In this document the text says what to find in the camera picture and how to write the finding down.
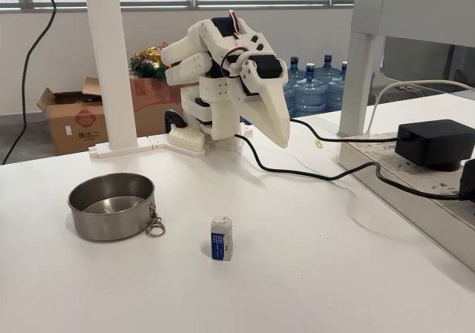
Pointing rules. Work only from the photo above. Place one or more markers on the small black plug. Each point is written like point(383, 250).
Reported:
point(468, 181)

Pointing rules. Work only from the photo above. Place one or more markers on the white shelf riser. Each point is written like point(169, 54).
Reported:
point(365, 18)

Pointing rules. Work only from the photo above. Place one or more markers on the round metal bowl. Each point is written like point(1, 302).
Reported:
point(107, 218)

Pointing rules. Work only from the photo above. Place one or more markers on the brown cardboard box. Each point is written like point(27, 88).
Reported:
point(74, 125)

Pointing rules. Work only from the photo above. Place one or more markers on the large black power adapter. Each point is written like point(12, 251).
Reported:
point(430, 142)

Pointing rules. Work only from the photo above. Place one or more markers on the small white and blue box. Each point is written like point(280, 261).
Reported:
point(221, 242)

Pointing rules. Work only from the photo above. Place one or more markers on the metal keyring clasp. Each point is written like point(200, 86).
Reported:
point(155, 226)

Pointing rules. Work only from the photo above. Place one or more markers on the green Christmas wreath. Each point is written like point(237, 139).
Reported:
point(146, 64)

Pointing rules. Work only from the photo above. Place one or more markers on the white camera stand post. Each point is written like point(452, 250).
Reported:
point(109, 69)

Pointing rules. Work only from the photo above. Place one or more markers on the white power strip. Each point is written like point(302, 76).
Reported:
point(408, 179)

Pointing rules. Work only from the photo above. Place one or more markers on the black table clamp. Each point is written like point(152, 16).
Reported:
point(171, 118)

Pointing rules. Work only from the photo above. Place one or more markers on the yellow paper clip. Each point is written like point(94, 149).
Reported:
point(318, 144)

